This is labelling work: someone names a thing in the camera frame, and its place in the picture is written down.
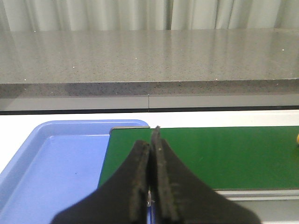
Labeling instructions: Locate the blue plastic tray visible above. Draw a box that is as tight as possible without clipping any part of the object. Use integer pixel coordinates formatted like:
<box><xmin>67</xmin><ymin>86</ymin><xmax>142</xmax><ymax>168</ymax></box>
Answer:
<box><xmin>0</xmin><ymin>119</ymin><xmax>148</xmax><ymax>224</ymax></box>

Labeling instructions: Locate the green conveyor belt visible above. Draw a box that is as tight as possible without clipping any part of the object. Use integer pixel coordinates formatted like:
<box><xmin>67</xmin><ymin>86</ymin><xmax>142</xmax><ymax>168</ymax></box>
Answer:
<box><xmin>98</xmin><ymin>126</ymin><xmax>299</xmax><ymax>191</ymax></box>

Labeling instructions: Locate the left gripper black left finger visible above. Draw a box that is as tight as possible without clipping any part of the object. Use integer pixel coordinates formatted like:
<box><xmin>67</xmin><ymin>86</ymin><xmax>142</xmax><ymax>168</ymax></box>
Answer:
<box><xmin>51</xmin><ymin>140</ymin><xmax>150</xmax><ymax>224</ymax></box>

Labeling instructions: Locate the grey stone countertop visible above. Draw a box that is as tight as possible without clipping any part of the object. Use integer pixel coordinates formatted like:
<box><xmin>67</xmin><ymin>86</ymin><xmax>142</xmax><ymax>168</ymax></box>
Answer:
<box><xmin>0</xmin><ymin>29</ymin><xmax>299</xmax><ymax>98</ymax></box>

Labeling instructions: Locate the aluminium conveyor side rail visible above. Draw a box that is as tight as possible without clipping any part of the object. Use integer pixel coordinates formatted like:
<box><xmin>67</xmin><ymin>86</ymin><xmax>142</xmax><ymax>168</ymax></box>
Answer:
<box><xmin>216</xmin><ymin>189</ymin><xmax>299</xmax><ymax>201</ymax></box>

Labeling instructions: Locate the white pleated curtain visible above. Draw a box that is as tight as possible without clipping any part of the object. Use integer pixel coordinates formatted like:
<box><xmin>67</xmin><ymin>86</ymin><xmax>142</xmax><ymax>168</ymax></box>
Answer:
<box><xmin>0</xmin><ymin>0</ymin><xmax>299</xmax><ymax>32</ymax></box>

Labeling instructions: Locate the grey cabinet front panel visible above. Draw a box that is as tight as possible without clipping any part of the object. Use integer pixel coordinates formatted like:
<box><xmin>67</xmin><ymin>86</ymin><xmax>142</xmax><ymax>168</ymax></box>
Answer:
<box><xmin>0</xmin><ymin>93</ymin><xmax>299</xmax><ymax>111</ymax></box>

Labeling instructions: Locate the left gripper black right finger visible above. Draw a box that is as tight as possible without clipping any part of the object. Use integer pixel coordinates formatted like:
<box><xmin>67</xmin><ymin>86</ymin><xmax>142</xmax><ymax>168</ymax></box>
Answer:
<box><xmin>149</xmin><ymin>126</ymin><xmax>261</xmax><ymax>224</ymax></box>

